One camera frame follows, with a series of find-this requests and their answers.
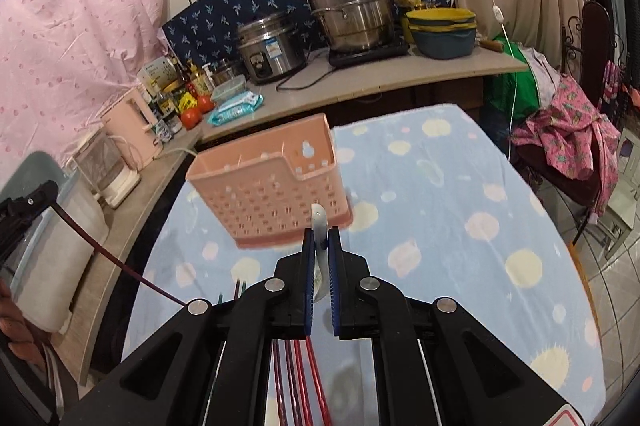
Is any yellow oil bottle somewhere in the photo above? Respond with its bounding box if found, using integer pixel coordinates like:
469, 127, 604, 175
189, 61, 212, 96

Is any silver rice cooker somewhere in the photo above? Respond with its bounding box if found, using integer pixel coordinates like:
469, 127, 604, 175
236, 12, 307, 85

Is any blue wet wipes pack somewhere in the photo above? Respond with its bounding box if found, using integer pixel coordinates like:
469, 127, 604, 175
207, 90, 264, 127

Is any brown red chopstick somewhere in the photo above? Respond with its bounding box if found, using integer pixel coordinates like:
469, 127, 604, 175
272, 339, 288, 426

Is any pink floral garment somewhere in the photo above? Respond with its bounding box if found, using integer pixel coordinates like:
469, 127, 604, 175
512, 75, 620, 218

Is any light blue dotted tablecloth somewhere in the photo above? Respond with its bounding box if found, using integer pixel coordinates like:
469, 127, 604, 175
143, 104, 605, 425

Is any large stainless steel steamer pot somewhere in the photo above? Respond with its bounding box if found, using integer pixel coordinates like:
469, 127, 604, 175
308, 0, 393, 52

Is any pink dotted curtain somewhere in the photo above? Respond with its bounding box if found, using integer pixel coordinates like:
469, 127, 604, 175
1, 0, 167, 180

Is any red tomato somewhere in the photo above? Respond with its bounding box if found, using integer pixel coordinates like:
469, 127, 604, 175
180, 106, 202, 130
198, 96, 215, 114

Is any teal bowl with yellow lid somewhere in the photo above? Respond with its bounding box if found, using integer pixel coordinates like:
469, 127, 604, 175
406, 8, 477, 60

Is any pink electric kettle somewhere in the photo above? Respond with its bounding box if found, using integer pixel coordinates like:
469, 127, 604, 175
100, 88, 163, 170

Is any bright red chopstick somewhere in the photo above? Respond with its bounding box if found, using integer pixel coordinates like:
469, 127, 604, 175
305, 336, 333, 426

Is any dark red chopstick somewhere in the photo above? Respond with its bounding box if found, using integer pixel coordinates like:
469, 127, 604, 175
51, 203, 186, 307

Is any pink perforated utensil holder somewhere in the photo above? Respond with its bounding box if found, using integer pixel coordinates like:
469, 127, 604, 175
186, 114, 354, 248

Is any black induction cooktop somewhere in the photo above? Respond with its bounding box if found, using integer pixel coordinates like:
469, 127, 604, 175
328, 40, 409, 68

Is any white cord with switch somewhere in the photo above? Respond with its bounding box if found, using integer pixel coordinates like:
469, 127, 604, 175
441, 0, 520, 162

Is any white ceramic spoon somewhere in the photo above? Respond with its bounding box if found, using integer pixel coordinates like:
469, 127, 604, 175
311, 203, 330, 302

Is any green bag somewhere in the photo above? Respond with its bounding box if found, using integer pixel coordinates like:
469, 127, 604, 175
487, 34, 542, 122

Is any maroon chopstick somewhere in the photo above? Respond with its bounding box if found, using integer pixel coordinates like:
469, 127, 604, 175
293, 339, 314, 426

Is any clear food container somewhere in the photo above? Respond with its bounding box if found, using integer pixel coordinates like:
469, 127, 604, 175
212, 74, 246, 105

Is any white plastic storage bin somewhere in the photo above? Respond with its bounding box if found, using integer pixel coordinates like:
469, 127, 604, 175
1, 151, 108, 333

